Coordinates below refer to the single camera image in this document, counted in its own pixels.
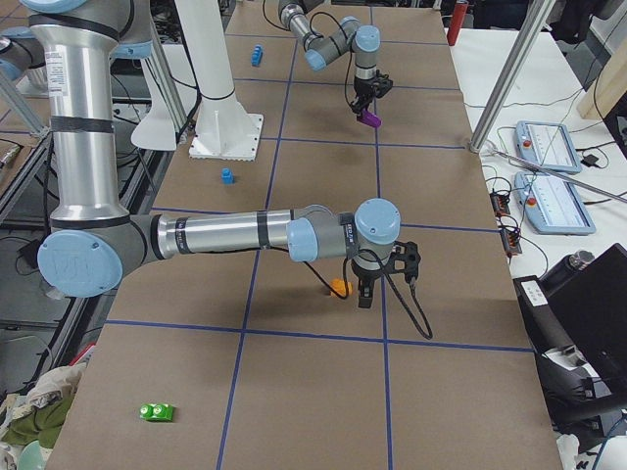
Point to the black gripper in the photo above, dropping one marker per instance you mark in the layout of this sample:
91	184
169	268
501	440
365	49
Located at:
366	275
362	89

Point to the purple trapezoid block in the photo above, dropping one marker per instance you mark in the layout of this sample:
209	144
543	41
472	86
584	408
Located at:
370	119

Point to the orange trapezoid block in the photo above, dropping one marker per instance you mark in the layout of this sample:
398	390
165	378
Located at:
340	288

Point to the long blue block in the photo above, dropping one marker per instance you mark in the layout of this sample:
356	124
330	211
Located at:
257	55

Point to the red cylinder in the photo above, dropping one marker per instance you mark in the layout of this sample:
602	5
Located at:
457	18

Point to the small blue block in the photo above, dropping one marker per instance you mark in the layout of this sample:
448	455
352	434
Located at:
227	176

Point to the reacher grabber stick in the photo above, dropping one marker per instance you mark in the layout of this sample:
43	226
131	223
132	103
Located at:
560	175

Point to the far teach pendant tablet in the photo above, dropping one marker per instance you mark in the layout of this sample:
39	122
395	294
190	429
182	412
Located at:
547	145

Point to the teach pendant tablet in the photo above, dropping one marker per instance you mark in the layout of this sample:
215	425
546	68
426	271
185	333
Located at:
547	145
551	205

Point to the near teach pendant tablet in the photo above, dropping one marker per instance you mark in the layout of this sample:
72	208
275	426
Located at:
551	205

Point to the black printer device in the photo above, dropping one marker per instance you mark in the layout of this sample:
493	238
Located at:
575	317

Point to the green double stud block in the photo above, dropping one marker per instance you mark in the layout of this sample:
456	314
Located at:
156	412

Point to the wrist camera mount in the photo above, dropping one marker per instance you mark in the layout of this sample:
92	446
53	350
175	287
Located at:
382	84
405	259

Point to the white pedestal column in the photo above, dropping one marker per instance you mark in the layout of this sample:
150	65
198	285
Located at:
224	130

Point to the aluminium frame post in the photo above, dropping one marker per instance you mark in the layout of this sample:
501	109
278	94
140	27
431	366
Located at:
523	43

